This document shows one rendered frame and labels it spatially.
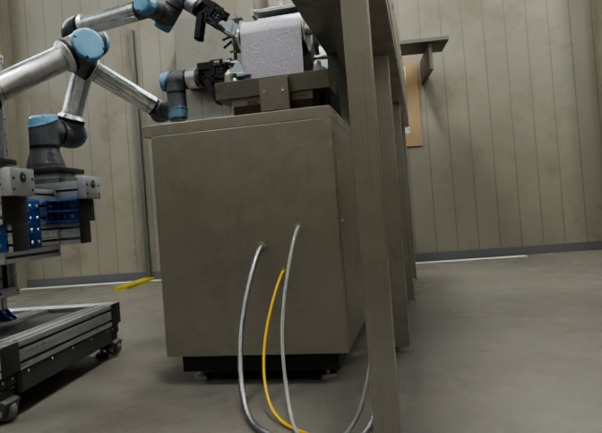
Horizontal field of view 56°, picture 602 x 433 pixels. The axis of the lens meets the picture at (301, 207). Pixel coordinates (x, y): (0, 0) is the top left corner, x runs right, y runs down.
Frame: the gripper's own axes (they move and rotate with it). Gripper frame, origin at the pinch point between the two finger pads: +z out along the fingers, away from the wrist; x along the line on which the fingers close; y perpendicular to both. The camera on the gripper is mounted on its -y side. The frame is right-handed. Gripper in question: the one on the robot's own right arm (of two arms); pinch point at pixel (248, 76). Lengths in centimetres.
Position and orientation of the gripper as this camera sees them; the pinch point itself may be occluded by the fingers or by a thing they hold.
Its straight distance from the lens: 219.9
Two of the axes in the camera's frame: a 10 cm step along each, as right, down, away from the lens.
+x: 2.1, -0.1, 9.8
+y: -0.8, -10.0, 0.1
